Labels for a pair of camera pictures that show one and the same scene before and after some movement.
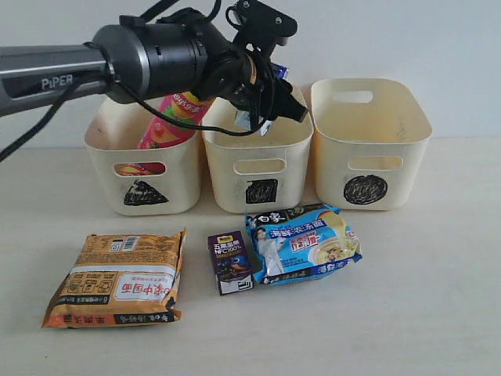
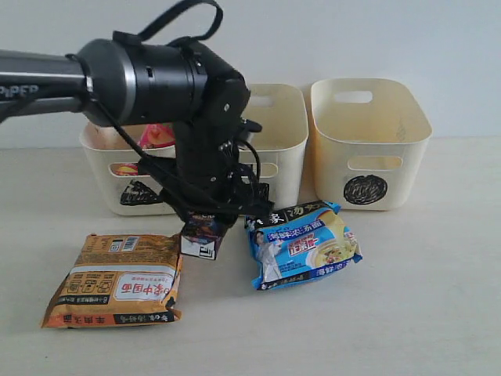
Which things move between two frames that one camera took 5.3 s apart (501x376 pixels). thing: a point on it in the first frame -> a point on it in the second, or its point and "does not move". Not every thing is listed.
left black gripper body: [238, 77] -> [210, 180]
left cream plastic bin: [114, 137] does not move
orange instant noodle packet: [120, 280] does not move
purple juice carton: [230, 262] -> [203, 232]
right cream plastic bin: [369, 138] does not move
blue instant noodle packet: [300, 244] does not move
